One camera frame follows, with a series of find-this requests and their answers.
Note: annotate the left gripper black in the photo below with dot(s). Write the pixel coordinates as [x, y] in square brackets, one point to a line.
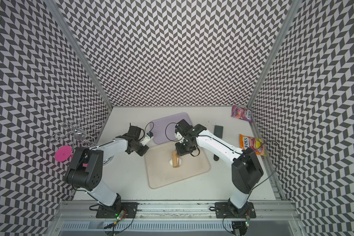
[142, 153]

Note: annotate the metal wire glass rack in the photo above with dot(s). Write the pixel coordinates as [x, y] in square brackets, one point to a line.
[77, 129]

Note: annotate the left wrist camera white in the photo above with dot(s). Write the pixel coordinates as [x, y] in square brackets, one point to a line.
[148, 137]

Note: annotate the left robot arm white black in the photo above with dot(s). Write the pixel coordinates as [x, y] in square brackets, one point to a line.
[84, 172]

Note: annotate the pink snack bag far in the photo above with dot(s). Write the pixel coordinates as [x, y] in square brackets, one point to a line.
[241, 113]

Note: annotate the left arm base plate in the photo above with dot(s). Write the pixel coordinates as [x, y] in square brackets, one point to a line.
[113, 212]

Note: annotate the black handled metal scraper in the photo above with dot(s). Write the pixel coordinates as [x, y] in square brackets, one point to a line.
[218, 132]

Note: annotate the white dough ball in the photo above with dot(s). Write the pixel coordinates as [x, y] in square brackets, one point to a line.
[175, 163]

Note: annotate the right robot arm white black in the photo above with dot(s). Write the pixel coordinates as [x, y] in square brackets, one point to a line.
[246, 170]

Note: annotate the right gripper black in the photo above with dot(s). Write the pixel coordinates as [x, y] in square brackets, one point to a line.
[181, 152]

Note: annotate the orange yellow snack bag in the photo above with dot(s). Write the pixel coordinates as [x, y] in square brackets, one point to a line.
[256, 144]

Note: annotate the wooden dough roller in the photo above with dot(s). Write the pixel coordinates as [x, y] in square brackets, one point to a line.
[175, 155]

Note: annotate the pink plastic wine glass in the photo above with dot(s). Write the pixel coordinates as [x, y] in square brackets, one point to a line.
[65, 154]

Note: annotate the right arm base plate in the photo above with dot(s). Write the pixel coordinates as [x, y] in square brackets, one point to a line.
[227, 210]

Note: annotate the beige plastic tray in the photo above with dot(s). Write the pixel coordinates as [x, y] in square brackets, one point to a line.
[164, 167]

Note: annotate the purple plastic tray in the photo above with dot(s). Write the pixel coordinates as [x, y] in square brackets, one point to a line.
[163, 129]

